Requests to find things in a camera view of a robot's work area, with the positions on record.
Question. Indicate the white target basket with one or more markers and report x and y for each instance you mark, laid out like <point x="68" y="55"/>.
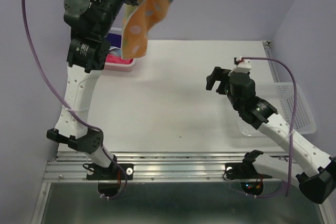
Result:
<point x="281" y="96"/>

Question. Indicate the aluminium mounting rail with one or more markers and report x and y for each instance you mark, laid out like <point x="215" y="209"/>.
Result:
<point x="148" y="167"/>

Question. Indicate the purple towel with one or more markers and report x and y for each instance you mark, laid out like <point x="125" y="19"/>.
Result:
<point x="114" y="39"/>

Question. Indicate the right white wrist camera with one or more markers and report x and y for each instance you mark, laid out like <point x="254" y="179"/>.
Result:
<point x="242" y="65"/>

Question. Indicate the light blue towel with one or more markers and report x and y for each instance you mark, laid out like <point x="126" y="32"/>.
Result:
<point x="115" y="51"/>

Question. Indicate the pink towel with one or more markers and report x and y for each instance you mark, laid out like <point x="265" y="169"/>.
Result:
<point x="112" y="59"/>

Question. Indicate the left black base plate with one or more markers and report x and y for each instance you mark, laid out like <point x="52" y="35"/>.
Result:
<point x="126" y="171"/>

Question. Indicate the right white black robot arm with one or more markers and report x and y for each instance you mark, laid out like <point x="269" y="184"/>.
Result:
<point x="308" y="168"/>

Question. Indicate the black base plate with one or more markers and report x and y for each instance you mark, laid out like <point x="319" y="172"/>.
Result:
<point x="126" y="171"/>
<point x="242" y="171"/>

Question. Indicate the orange polka dot towel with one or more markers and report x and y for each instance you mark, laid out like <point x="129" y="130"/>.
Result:
<point x="137" y="22"/>

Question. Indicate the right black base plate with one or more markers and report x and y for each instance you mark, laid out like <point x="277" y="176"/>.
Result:
<point x="242" y="171"/>

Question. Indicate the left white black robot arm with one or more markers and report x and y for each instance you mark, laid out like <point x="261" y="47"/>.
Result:
<point x="90" y="22"/>

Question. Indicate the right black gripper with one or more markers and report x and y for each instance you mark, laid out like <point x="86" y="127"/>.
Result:
<point x="217" y="74"/>

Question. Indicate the white source basket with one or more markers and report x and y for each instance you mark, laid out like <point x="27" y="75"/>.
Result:
<point x="115" y="67"/>

